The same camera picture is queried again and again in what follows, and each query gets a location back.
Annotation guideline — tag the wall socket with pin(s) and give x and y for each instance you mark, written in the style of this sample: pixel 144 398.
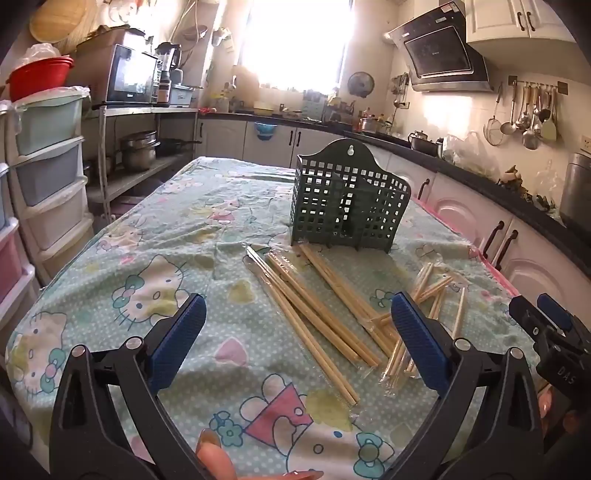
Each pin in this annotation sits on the wall socket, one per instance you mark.
pixel 587 146

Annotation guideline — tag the window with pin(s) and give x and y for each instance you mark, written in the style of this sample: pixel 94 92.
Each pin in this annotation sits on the window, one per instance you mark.
pixel 295 41

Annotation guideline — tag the long bamboo chopsticks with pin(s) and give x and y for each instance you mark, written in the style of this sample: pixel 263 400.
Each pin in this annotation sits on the long bamboo chopsticks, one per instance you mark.
pixel 302 325
pixel 341 291
pixel 323 311

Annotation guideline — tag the grey metal appliance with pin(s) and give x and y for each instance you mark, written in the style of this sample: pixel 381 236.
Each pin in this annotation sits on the grey metal appliance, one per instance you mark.
pixel 577 184

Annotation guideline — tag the blue plastic bowl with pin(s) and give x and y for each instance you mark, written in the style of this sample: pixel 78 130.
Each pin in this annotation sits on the blue plastic bowl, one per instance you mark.
pixel 265 131

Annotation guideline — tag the green plastic utensil basket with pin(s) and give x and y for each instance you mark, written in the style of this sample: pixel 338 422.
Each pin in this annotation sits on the green plastic utensil basket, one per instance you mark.
pixel 318 198

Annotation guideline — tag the red plastic basin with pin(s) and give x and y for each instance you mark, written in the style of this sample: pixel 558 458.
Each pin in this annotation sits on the red plastic basin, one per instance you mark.
pixel 39 78

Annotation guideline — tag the row of hanging kitchen utensils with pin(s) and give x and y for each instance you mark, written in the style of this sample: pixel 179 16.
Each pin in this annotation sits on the row of hanging kitchen utensils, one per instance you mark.
pixel 530 138

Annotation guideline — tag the white plastic bag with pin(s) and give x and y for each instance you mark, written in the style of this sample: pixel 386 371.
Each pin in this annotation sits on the white plastic bag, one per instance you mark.
pixel 39 51

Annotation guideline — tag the pile of short chopsticks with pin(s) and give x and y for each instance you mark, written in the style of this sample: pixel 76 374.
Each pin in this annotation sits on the pile of short chopsticks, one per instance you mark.
pixel 399 357

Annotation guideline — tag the pink plastic drawer cabinet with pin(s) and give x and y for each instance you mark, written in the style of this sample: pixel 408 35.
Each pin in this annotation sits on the pink plastic drawer cabinet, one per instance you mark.
pixel 11 263

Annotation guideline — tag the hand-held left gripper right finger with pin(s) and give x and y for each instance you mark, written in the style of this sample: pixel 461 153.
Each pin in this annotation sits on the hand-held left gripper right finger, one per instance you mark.
pixel 420 344

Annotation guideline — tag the cartoon printed tablecloth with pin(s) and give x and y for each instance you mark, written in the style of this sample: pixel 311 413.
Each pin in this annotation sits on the cartoon printed tablecloth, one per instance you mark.
pixel 184 221

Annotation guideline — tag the white wall cabinet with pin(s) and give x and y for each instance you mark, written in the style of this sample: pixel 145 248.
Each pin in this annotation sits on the white wall cabinet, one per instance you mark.
pixel 498 18

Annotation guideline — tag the black range hood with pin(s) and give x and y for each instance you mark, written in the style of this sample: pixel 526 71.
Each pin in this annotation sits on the black range hood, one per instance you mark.
pixel 438 50

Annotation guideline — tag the steel cooking pot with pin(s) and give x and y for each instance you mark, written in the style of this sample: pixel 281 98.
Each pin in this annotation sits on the steel cooking pot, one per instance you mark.
pixel 371 125

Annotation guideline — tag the steel shelf table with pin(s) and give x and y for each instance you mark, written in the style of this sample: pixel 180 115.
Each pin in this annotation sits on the steel shelf table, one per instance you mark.
pixel 138 110

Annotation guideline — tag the blender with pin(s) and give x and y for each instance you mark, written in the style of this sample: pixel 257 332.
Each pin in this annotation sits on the blender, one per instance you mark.
pixel 168 60

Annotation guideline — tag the black microwave oven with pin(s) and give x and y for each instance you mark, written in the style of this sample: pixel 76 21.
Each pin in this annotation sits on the black microwave oven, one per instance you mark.
pixel 131 76

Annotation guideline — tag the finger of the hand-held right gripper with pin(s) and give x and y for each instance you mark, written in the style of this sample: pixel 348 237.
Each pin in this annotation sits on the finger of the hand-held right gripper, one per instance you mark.
pixel 554 311
pixel 526 318

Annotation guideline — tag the pastel plastic drawer cabinet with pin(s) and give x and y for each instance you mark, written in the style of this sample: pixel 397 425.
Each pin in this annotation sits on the pastel plastic drawer cabinet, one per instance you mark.
pixel 46 166

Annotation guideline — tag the clear plastic bag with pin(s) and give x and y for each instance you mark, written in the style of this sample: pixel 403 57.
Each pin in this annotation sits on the clear plastic bag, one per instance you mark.
pixel 461 150

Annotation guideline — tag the round wooden board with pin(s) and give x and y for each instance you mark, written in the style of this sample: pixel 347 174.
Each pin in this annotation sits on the round wooden board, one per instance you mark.
pixel 64 21

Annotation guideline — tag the person's right hand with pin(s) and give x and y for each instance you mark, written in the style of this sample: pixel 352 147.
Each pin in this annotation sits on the person's right hand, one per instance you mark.
pixel 545 401

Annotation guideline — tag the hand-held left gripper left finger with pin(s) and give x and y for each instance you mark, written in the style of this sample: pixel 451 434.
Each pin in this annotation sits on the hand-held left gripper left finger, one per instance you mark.
pixel 178 344

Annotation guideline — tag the light blue storage box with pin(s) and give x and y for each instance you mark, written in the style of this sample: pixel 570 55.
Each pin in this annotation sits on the light blue storage box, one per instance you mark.
pixel 182 96

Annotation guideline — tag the black frying pan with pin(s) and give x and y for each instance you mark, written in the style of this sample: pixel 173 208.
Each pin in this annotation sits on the black frying pan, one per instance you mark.
pixel 173 146

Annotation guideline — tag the person's left hand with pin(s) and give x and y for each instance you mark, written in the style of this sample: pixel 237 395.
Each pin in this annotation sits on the person's left hand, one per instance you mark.
pixel 214 454

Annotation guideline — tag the steel kettle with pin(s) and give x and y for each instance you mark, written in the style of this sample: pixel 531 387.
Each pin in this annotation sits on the steel kettle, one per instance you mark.
pixel 419 142

